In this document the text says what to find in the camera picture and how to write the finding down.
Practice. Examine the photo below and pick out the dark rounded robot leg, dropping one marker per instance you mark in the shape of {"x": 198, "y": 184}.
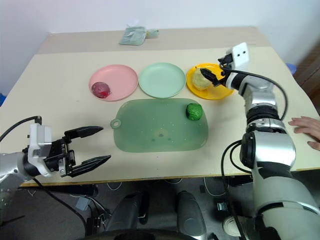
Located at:
{"x": 127, "y": 212}
{"x": 190, "y": 212}

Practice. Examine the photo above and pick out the yellow round plate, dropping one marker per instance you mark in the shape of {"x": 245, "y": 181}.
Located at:
{"x": 212, "y": 92}

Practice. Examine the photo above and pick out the red round item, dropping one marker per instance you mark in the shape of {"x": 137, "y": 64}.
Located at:
{"x": 100, "y": 90}

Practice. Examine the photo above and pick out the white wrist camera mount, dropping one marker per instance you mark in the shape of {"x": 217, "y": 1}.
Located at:
{"x": 240, "y": 56}
{"x": 37, "y": 142}

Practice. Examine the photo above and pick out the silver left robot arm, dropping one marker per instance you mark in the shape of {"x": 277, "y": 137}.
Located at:
{"x": 7, "y": 172}

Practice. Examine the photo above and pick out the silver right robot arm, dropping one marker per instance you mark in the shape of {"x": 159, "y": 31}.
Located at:
{"x": 270, "y": 160}

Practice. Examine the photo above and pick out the green knobbly round item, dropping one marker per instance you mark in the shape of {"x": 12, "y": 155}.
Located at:
{"x": 194, "y": 111}

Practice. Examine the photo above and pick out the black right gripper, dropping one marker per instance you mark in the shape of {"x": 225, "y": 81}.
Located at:
{"x": 227, "y": 62}

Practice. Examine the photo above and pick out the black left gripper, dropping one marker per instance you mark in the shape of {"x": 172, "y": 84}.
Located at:
{"x": 58, "y": 156}

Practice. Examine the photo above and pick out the light green round plate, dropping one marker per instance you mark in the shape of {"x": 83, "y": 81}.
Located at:
{"x": 162, "y": 80}

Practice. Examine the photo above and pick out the pale yellow round item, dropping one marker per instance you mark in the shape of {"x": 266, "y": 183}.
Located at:
{"x": 200, "y": 80}

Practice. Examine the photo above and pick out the grey box on floor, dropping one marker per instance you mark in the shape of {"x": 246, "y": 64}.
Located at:
{"x": 82, "y": 203}

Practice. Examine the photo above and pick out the pink round plate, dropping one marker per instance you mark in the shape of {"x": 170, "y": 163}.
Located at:
{"x": 113, "y": 82}

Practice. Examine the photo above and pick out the person's bare hand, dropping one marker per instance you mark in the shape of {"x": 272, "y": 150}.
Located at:
{"x": 307, "y": 126}

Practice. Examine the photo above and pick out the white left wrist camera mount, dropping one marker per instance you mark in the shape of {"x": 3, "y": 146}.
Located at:
{"x": 37, "y": 142}

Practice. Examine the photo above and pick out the green silicone mat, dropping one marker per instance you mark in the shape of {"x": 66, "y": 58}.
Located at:
{"x": 160, "y": 125}

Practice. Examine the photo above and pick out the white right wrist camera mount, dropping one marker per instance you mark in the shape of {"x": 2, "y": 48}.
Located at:
{"x": 240, "y": 56}

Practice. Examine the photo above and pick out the crumpled green cloth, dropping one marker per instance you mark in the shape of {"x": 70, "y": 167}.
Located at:
{"x": 132, "y": 36}

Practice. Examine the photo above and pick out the blue object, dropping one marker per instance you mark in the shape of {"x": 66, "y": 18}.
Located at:
{"x": 2, "y": 99}

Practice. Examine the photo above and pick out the white shoe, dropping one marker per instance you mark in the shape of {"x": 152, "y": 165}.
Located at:
{"x": 233, "y": 226}

